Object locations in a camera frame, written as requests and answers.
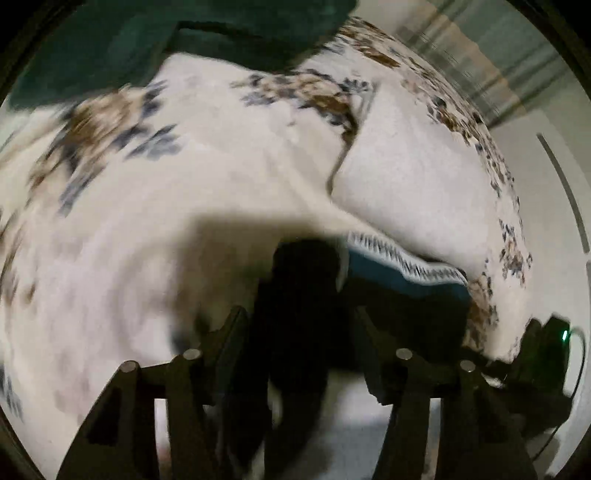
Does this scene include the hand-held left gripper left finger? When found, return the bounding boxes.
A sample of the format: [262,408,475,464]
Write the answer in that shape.
[55,305,252,480]

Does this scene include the striped knit sweater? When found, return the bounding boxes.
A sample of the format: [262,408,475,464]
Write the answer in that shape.
[249,230,474,477]

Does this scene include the floral bed blanket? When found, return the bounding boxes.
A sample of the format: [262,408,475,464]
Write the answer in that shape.
[0,16,534,480]

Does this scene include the grey green curtain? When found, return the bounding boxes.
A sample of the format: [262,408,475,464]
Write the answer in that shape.
[394,0,571,132]

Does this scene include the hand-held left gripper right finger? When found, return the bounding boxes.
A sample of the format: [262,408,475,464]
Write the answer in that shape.
[353,307,539,480]

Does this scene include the white folded cloth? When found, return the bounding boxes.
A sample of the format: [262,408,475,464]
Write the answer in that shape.
[329,82,502,278]

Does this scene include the dark green plush blanket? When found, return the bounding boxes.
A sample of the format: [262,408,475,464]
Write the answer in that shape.
[8,0,358,112]

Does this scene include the white bed headboard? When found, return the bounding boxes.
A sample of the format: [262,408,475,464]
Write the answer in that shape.
[485,108,591,370]

